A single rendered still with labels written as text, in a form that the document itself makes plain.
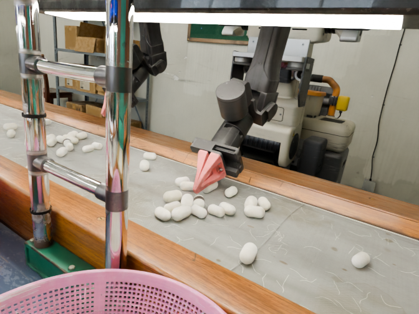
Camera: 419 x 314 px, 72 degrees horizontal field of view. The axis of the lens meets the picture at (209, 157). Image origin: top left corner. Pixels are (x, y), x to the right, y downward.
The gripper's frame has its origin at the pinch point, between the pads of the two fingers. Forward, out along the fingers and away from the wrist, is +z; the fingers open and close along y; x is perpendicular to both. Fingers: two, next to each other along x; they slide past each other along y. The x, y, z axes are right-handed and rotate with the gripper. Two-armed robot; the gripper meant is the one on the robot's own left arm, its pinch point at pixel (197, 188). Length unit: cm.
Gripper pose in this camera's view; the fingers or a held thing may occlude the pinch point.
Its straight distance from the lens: 54.3
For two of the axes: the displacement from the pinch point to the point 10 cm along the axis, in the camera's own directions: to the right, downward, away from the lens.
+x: 2.3, 6.2, 7.5
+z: -4.8, 7.4, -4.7
